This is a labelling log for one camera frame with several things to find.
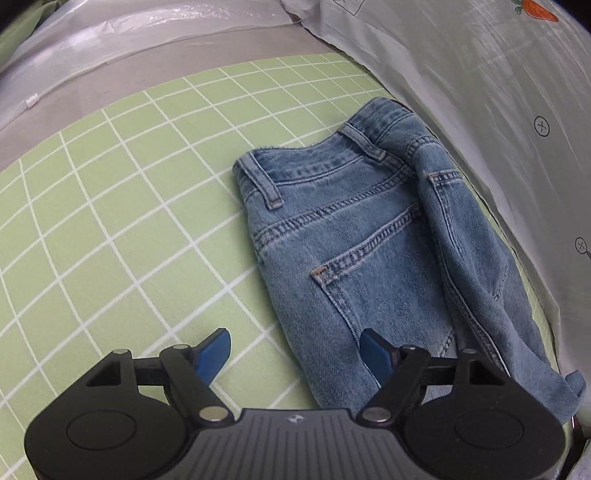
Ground blue denim jeans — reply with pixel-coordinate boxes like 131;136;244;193
233;97;586;422

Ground green grid bed sheet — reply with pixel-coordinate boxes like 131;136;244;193
0;51;562;480

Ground clear plastic storage bag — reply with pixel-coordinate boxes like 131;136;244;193
1;1;291;127

